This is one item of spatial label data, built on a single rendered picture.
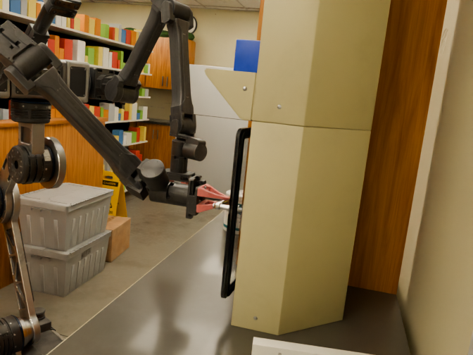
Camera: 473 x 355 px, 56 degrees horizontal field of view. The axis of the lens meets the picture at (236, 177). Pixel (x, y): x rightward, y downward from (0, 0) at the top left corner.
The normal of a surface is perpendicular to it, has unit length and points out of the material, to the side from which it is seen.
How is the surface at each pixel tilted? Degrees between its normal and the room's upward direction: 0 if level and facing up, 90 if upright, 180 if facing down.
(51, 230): 96
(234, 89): 90
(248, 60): 90
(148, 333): 0
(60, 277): 95
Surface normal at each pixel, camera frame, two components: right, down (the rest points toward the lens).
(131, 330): 0.10, -0.98
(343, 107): 0.51, 0.21
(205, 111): -0.25, 0.15
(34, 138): 0.76, 0.19
